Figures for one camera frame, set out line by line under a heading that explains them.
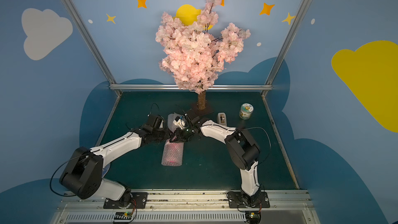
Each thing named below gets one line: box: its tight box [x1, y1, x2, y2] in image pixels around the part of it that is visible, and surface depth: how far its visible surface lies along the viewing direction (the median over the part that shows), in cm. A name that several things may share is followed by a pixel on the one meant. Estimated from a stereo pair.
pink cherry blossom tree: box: [155, 0, 251, 116], surface depth 71 cm
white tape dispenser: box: [217, 112, 227, 127], surface depth 104 cm
